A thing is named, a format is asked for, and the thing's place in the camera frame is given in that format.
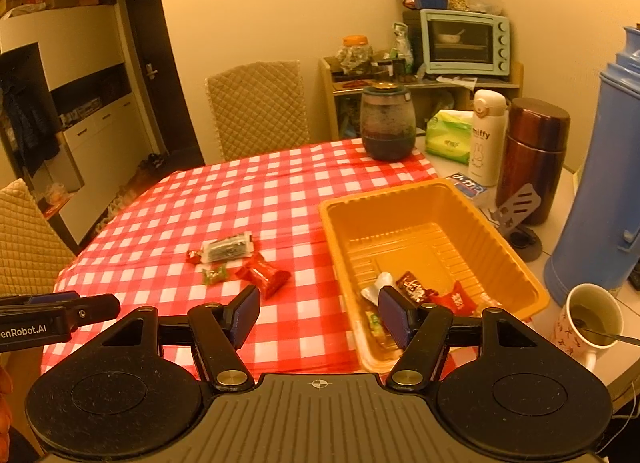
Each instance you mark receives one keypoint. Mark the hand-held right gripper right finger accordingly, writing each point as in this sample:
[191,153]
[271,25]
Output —
[395,318]

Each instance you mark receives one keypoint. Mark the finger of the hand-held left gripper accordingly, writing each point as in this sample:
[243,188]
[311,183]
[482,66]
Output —
[95,308]
[50,298]

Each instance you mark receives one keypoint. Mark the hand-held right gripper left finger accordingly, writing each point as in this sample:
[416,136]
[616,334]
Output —
[245,315]

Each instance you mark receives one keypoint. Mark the yellow green candy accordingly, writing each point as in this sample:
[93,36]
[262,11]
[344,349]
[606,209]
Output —
[374,325]

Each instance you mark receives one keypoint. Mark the silver white snack wrapper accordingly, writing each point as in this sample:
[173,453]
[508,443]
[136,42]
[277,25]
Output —
[377,288]

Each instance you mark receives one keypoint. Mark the dark red candy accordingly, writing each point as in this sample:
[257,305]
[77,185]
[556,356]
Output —
[415,288]

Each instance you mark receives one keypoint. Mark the dark clear snack packet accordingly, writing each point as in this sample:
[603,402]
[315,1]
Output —
[227,247]

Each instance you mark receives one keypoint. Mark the small red candy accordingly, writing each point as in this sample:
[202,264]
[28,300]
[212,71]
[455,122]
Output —
[193,257]

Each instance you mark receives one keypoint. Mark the orange plastic tray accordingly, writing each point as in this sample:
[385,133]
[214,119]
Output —
[425,233]

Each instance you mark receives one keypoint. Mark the person's left hand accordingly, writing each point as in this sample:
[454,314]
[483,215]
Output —
[4,393]

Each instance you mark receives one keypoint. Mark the beige quilted chair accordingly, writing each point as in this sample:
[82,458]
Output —
[30,238]
[257,110]

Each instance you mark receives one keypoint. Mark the row of light shoes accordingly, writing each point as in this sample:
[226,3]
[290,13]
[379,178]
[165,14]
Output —
[112,213]

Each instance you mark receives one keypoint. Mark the red white checked tablecloth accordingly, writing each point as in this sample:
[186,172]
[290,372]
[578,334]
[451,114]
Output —
[165,203]

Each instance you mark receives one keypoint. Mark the blue white pack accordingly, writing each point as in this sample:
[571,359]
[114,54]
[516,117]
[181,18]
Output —
[465,187]

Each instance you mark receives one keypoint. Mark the pair of black shoes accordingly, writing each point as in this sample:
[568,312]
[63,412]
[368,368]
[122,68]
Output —
[152,163]

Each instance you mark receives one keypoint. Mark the silver phone stand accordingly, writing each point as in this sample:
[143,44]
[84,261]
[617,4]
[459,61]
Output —
[520,208]

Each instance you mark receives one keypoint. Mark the dark hanging coat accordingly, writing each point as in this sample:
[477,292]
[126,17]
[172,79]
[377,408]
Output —
[27,123]

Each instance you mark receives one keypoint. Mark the green tissue pack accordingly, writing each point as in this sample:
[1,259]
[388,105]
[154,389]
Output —
[450,140]

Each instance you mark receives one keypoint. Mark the white patterned mug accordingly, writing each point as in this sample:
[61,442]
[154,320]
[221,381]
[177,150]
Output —
[585,338]

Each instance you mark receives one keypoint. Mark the large dark glass jar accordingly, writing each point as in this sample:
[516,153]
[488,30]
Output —
[387,125]

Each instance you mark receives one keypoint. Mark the white thermos bottle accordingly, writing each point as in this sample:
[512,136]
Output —
[486,143]

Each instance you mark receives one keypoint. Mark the brown metal thermos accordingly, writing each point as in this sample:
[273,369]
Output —
[532,158]

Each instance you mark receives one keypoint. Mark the wooden shelf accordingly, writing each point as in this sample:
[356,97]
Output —
[340,103]

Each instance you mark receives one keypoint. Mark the white cabinet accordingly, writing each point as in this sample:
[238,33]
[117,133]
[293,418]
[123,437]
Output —
[90,73]

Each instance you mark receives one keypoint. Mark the metal spoon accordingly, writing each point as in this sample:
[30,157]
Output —
[625,339]

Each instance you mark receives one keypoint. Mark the blue thermos jug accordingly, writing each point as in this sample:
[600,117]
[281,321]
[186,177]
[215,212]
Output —
[595,193]

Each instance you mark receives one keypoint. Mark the dark door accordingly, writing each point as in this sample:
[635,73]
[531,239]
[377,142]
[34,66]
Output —
[155,73]

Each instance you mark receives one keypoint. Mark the plastic jar orange lid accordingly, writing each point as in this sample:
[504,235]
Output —
[355,55]

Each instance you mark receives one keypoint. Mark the green white bag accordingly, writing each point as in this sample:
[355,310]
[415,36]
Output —
[402,48]

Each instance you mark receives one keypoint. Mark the light blue toaster oven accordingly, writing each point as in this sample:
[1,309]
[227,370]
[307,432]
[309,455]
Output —
[465,45]

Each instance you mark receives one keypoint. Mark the white bowl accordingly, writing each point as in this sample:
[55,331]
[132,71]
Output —
[449,37]

